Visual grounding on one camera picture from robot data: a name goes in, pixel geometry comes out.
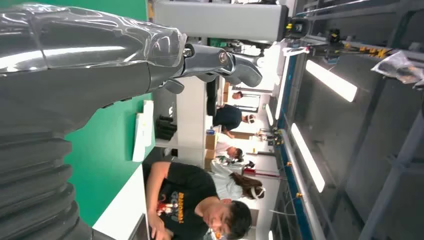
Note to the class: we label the white desk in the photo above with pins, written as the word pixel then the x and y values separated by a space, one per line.
pixel 122 208

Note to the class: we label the clear plastic bag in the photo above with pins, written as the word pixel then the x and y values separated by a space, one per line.
pixel 397 68

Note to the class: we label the person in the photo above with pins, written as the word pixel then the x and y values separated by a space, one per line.
pixel 228 187
pixel 228 150
pixel 228 117
pixel 236 95
pixel 188 192

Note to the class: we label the black equipment pile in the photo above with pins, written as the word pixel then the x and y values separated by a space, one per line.
pixel 165 127

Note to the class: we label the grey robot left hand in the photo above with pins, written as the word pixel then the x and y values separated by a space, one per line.
pixel 82 76

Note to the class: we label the white tube with yellow print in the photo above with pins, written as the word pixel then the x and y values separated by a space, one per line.
pixel 149 122

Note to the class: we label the cardboard box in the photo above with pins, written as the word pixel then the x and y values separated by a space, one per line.
pixel 211 141
pixel 209 159

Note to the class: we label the ceiling light strip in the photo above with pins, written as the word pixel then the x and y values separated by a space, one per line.
pixel 269 115

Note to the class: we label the grey laptop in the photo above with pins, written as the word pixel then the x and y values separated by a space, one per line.
pixel 140 232

